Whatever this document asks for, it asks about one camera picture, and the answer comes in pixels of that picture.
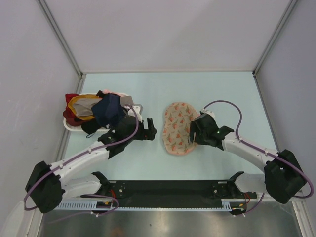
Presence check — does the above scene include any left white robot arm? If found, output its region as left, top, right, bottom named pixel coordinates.
left=24, top=116, right=157, bottom=214

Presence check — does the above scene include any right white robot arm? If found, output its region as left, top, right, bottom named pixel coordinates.
left=189, top=113, right=307, bottom=204

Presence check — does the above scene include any black garment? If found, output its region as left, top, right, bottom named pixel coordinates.
left=81, top=119, right=102, bottom=139

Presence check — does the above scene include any pink garment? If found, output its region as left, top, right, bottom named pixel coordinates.
left=102, top=89, right=128, bottom=97

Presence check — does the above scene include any red garment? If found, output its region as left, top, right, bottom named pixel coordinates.
left=63, top=93, right=83, bottom=127

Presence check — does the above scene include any white plastic basket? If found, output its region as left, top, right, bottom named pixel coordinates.
left=63, top=91, right=128, bottom=133

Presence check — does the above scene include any yellow garment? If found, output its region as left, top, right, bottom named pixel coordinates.
left=68, top=94, right=102, bottom=121

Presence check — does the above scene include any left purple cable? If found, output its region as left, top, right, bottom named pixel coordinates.
left=24, top=105, right=140, bottom=212

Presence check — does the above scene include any purple cable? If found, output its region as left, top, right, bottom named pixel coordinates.
left=24, top=105, right=140, bottom=212
left=203, top=100, right=316, bottom=198

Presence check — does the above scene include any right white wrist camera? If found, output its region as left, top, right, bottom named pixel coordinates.
left=200, top=108, right=215, bottom=119

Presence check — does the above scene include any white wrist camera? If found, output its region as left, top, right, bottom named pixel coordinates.
left=125, top=104, right=143, bottom=122
left=200, top=108, right=215, bottom=119

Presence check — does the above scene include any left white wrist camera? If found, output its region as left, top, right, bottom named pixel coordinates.
left=125, top=104, right=143, bottom=122

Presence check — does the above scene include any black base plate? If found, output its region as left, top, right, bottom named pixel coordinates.
left=81, top=179, right=257, bottom=209

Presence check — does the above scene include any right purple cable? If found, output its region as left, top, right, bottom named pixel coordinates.
left=203, top=100, right=316, bottom=198

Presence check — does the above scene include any white cable duct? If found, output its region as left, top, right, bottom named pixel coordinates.
left=54, top=200, right=246, bottom=213

